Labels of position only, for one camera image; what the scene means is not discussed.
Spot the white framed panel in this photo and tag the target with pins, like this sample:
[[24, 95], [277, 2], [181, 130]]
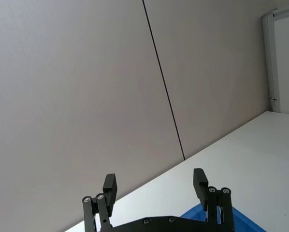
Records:
[[287, 60]]

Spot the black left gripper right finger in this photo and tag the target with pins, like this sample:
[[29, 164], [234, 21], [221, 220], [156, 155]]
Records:
[[200, 191]]

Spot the blue plastic bin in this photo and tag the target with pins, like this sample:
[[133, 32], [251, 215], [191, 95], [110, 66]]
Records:
[[246, 222]]

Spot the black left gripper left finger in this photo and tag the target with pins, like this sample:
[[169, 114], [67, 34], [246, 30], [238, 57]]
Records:
[[110, 191]]

